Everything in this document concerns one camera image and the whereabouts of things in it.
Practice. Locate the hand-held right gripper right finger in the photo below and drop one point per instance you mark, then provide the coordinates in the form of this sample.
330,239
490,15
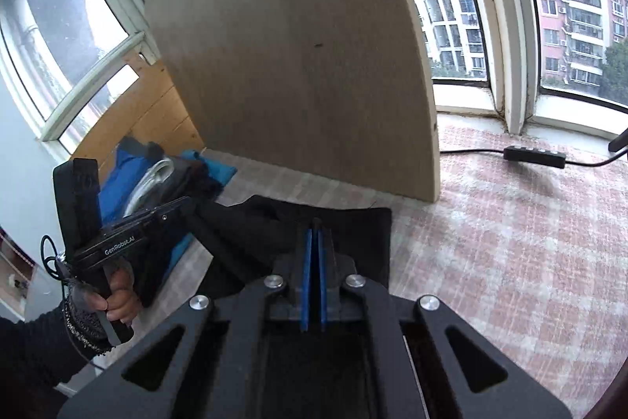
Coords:
382,340

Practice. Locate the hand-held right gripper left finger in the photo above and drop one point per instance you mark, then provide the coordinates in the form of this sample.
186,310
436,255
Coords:
235,340

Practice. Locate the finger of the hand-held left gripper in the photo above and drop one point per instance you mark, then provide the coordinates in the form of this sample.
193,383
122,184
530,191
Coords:
179,208

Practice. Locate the black garment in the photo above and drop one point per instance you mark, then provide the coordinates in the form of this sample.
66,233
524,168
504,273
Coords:
245,237

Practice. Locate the person's left forearm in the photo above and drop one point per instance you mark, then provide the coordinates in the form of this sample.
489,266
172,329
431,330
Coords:
29,350

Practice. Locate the person's left hand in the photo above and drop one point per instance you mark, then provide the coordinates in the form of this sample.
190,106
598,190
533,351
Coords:
122,296

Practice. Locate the white curved plastic item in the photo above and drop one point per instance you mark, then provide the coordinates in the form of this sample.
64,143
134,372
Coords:
147,188

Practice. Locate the bright blue garment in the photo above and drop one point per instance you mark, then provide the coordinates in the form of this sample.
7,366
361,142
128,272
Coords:
117,176

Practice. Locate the white shelf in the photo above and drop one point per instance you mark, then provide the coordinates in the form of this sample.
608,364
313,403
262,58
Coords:
14,262

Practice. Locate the pine slat panel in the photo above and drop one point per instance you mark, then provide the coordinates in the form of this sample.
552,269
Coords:
147,114

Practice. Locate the pink plaid blanket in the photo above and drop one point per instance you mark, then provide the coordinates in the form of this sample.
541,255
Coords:
490,252

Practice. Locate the light wooden board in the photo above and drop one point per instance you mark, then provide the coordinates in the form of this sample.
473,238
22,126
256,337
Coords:
294,55

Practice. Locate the black tripod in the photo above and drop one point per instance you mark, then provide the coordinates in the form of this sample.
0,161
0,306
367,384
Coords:
619,143

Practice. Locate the white window frame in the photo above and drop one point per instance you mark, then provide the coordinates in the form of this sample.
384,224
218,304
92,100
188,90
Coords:
512,80

